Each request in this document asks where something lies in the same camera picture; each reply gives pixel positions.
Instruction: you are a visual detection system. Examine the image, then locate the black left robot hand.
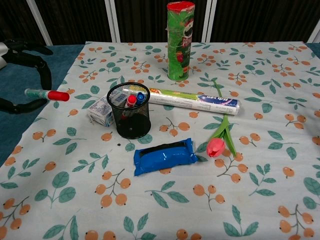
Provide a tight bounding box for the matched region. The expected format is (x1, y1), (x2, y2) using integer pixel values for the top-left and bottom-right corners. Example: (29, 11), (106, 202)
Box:
(0, 39), (54, 115)

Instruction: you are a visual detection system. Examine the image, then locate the blue marker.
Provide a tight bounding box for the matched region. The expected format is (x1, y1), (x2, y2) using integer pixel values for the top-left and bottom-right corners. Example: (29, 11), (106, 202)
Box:
(135, 91), (146, 105)

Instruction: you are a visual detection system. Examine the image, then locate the black mesh pen cup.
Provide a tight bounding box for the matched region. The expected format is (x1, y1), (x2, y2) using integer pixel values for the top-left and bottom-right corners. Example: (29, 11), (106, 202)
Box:
(106, 82), (152, 140)

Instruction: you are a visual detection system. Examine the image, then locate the teal table cover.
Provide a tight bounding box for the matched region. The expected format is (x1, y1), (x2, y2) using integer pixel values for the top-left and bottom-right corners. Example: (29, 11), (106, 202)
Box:
(0, 44), (86, 167)

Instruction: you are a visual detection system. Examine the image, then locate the small white blue box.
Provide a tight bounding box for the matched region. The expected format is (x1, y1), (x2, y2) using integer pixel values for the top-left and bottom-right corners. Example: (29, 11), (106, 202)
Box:
(87, 95), (115, 127)

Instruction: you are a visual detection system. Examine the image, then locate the artificial pink tulip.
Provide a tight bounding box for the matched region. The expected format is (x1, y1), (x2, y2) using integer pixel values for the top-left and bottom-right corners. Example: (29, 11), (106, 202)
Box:
(206, 77), (238, 159)

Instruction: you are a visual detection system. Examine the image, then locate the plastic wrap roll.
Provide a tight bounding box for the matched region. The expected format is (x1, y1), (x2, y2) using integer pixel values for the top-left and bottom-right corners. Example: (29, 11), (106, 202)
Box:
(147, 87), (242, 117)

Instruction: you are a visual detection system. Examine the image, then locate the dark ribbed curtain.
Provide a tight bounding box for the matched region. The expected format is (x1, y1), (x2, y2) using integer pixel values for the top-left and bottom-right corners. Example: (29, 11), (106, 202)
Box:
(0, 0), (320, 46)

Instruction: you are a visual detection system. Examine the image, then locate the green Pringles can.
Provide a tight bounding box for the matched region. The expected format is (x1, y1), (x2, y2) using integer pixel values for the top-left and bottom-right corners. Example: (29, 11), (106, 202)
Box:
(165, 0), (196, 82)

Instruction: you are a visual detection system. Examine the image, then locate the blue plastic packet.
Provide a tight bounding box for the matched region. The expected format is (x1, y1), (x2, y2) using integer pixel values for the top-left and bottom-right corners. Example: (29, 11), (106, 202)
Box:
(133, 137), (199, 177)

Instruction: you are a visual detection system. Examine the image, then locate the floral fruit print tablecloth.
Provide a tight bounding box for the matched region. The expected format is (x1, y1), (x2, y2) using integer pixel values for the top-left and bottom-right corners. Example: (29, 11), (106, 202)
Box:
(0, 41), (320, 240)

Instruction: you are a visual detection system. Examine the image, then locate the white frame post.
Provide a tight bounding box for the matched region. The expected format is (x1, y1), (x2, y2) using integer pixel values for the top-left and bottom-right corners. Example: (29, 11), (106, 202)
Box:
(306, 21), (320, 44)
(104, 0), (122, 43)
(26, 0), (53, 46)
(200, 0), (218, 43)

